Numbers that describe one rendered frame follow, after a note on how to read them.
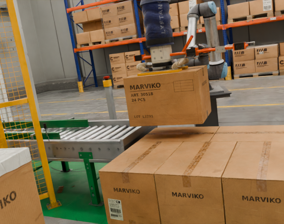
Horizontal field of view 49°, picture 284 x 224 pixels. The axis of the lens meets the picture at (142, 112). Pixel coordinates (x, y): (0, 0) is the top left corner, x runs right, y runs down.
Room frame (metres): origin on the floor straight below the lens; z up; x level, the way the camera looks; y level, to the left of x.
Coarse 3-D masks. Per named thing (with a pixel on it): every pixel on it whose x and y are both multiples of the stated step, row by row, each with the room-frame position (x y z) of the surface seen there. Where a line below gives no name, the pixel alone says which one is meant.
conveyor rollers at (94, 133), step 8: (24, 128) 3.62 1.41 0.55; (32, 128) 3.59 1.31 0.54; (48, 128) 3.45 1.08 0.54; (56, 128) 3.43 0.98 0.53; (64, 128) 3.31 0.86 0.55; (72, 128) 3.27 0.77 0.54; (80, 128) 3.24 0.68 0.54; (88, 128) 3.21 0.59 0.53; (96, 128) 3.08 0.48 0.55; (104, 128) 3.04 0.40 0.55; (112, 128) 2.99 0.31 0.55; (120, 128) 2.95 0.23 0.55; (128, 128) 2.91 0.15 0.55; (64, 136) 3.00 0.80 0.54; (72, 136) 2.97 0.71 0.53; (80, 136) 2.93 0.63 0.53; (88, 136) 2.90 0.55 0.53; (96, 136) 2.86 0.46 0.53; (104, 136) 2.82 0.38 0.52; (112, 136) 2.78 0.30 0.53; (120, 136) 2.73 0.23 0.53
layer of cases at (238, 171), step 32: (160, 128) 2.74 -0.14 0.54; (192, 128) 2.59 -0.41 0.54; (224, 128) 2.45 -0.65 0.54; (256, 128) 2.33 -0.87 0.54; (128, 160) 2.03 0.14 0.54; (160, 160) 1.94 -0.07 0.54; (192, 160) 1.86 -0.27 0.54; (224, 160) 1.79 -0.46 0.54; (256, 160) 1.71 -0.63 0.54; (128, 192) 1.83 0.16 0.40; (160, 192) 1.73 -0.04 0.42; (192, 192) 1.64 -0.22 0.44; (224, 192) 1.56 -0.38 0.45; (256, 192) 1.49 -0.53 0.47
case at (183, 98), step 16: (128, 80) 2.44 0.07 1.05; (144, 80) 2.39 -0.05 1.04; (160, 80) 2.34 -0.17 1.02; (176, 80) 2.29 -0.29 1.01; (192, 80) 2.25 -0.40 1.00; (208, 80) 2.59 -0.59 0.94; (128, 96) 2.45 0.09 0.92; (144, 96) 2.40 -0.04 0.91; (160, 96) 2.35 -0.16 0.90; (176, 96) 2.30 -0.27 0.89; (192, 96) 2.25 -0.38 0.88; (208, 96) 2.52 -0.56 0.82; (128, 112) 2.46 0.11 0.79; (144, 112) 2.40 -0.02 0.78; (160, 112) 2.35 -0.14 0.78; (176, 112) 2.30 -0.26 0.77; (192, 112) 2.26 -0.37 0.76; (208, 112) 2.46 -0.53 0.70
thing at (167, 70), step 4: (168, 68) 2.38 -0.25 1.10; (172, 68) 2.42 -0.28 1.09; (176, 68) 2.36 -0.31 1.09; (180, 68) 2.37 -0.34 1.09; (144, 72) 2.44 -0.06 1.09; (148, 72) 2.41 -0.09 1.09; (152, 72) 2.40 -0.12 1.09; (156, 72) 2.38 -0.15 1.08; (160, 72) 2.37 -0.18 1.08; (164, 72) 2.36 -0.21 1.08; (168, 72) 2.34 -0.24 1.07
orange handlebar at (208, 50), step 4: (204, 48) 2.34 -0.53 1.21; (208, 48) 2.34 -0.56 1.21; (212, 48) 2.32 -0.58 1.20; (228, 48) 2.27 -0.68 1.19; (232, 48) 2.27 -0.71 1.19; (176, 52) 2.48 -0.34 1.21; (180, 52) 2.42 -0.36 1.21; (184, 52) 2.41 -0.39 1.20; (204, 52) 2.34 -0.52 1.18; (144, 56) 2.84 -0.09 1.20; (148, 56) 2.53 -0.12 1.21
